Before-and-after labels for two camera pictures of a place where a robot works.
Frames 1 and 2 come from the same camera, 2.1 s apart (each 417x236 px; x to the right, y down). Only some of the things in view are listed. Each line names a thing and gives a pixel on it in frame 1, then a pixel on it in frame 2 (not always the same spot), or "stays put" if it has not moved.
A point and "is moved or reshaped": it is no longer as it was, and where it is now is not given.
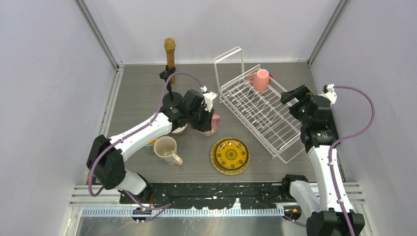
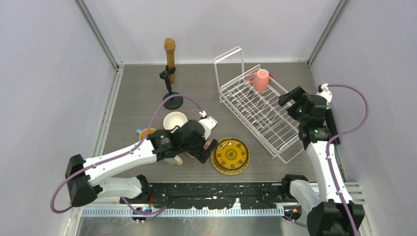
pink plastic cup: [259, 80] stays put
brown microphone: [169, 45] stays put
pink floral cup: [215, 121] is moved or reshaped
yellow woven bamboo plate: [230, 156] stays put
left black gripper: [206, 125] to [204, 154]
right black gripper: [300, 92] stays put
